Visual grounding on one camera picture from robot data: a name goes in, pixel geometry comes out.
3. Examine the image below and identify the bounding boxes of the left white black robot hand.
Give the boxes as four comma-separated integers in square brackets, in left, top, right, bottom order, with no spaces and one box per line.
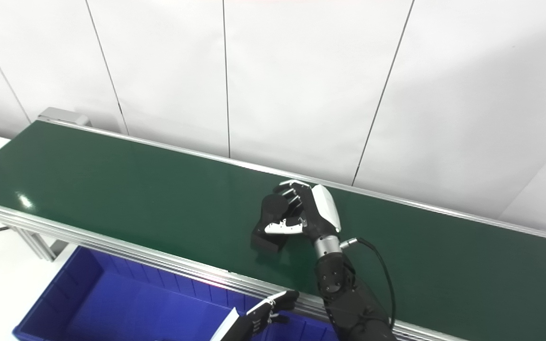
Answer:
[211,290,300,341]

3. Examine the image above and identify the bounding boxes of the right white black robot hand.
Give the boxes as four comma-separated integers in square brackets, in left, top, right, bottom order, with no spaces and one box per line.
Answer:
[264,180,341,240]

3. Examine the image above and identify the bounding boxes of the black cylinder-on-block part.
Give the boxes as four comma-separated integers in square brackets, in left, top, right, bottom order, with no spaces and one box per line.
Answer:
[250,193,302,254]

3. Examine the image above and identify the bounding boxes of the blue bin with black parts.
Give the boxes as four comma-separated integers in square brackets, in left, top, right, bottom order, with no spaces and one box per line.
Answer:
[273,310,340,341]

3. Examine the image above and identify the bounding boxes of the blue bin with white parts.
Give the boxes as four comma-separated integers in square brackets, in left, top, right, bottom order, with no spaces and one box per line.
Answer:
[12,245,273,341]

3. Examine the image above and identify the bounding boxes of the green conveyor belt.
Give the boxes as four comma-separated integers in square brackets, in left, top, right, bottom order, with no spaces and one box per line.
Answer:
[0,117,546,341]
[0,121,546,341]

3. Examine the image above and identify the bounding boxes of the aluminium conveyor leg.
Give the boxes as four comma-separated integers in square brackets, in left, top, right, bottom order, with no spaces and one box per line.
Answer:
[10,226,70,262]

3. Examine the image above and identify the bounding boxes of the grey conveyor end housing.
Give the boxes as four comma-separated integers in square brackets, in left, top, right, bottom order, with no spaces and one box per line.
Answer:
[37,107,92,127]

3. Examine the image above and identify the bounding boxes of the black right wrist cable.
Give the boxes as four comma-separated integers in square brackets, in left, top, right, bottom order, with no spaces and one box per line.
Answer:
[339,237,397,332]

